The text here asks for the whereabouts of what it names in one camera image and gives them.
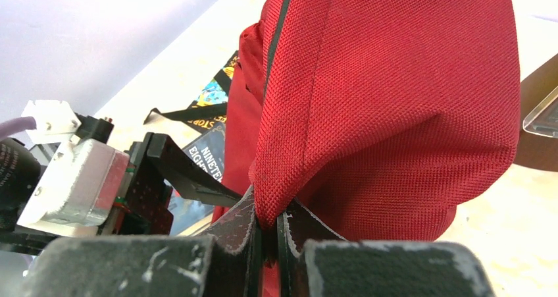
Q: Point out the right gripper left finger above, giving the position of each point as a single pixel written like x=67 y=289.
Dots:
x=223 y=260

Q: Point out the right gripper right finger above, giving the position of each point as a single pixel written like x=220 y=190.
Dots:
x=316 y=261

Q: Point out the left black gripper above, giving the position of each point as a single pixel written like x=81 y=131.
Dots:
x=141 y=204

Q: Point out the red student backpack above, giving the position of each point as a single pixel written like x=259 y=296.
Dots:
x=381 y=117

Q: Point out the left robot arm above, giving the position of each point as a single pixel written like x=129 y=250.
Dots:
x=20 y=174

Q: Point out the colourful treehouse storey book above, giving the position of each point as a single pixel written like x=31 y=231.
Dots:
x=214 y=93

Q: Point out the brown wooden metronome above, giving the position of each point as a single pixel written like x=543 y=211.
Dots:
x=537 y=148

